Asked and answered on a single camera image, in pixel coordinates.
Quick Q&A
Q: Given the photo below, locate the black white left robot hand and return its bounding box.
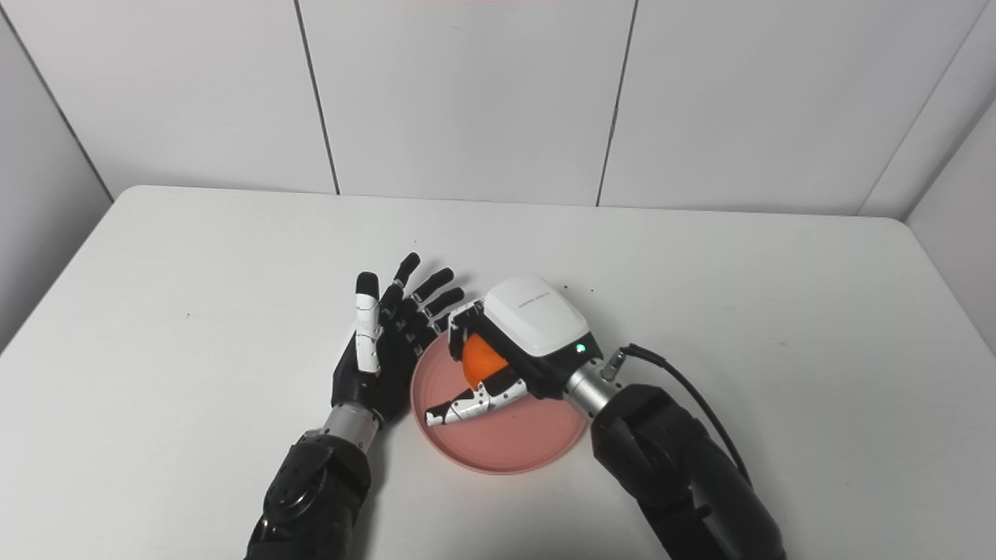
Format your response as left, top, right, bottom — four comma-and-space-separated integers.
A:
330, 251, 467, 426

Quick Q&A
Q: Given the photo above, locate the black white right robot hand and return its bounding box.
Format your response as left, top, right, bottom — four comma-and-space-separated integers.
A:
424, 273, 605, 428

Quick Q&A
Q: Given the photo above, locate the orange fruit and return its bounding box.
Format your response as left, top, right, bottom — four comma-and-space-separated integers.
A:
461, 333, 511, 391

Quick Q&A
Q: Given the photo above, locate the pink round plate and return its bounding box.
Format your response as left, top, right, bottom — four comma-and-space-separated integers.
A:
410, 331, 590, 476

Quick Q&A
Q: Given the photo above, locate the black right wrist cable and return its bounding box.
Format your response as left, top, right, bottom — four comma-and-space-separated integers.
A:
602, 342, 753, 488

